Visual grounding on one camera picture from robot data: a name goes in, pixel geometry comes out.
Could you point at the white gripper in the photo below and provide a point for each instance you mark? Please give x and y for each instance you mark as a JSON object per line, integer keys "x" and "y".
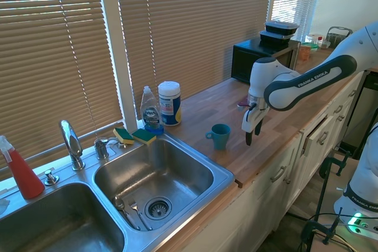
{"x": 251, "y": 119}

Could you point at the teal ceramic mug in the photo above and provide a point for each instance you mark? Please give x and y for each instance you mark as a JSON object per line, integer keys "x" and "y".
{"x": 221, "y": 136}

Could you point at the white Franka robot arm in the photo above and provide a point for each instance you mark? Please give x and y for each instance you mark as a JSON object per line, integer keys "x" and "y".
{"x": 310, "y": 83}

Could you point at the stainless steel double sink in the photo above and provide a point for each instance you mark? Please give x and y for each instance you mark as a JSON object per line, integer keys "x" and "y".
{"x": 153, "y": 175}

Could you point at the metal sink drain strainer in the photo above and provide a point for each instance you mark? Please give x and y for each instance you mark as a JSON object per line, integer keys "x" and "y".
{"x": 158, "y": 207}

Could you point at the small chrome sink knob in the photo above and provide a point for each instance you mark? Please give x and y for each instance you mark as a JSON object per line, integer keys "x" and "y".
{"x": 51, "y": 177}

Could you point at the metal cabinet knob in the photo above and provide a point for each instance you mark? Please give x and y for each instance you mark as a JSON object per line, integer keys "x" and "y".
{"x": 287, "y": 180}

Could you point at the black microwave oven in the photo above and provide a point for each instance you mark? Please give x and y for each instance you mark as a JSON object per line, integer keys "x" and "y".
{"x": 251, "y": 60}

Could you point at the black clamp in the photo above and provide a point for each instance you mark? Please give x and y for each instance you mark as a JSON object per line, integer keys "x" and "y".
{"x": 320, "y": 228}
{"x": 333, "y": 163}

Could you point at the yellow disinfecting wipes canister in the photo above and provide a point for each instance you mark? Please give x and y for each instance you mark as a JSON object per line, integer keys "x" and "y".
{"x": 169, "y": 104}

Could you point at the black plastic food container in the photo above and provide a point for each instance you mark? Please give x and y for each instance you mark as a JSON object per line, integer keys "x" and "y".
{"x": 280, "y": 27}
{"x": 274, "y": 39}

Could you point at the orange plastic container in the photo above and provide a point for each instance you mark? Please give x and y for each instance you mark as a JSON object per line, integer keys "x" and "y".
{"x": 305, "y": 52}

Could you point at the clear blue dish soap bottle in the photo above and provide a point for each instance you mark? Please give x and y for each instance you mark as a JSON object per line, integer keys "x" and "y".
{"x": 151, "y": 113}

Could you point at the yellow green sponge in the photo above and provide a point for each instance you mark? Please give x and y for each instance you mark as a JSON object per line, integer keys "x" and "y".
{"x": 124, "y": 136}
{"x": 144, "y": 137}

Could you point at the clear plastic container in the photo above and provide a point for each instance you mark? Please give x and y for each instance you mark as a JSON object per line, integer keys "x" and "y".
{"x": 315, "y": 39}

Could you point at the black dishwasher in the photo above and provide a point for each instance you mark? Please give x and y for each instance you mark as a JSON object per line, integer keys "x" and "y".
{"x": 364, "y": 110}

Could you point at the metal fork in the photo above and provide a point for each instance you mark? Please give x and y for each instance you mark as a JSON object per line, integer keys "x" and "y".
{"x": 135, "y": 207}

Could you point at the metal spoon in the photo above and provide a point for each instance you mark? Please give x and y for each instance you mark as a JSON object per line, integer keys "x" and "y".
{"x": 120, "y": 204}

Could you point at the chrome arched faucet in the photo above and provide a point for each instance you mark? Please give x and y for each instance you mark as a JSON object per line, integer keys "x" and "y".
{"x": 72, "y": 145}

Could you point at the red spray bottle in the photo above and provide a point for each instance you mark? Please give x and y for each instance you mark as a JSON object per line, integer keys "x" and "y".
{"x": 23, "y": 175}

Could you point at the white window post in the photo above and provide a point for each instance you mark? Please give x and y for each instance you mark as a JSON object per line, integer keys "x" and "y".
{"x": 118, "y": 45}

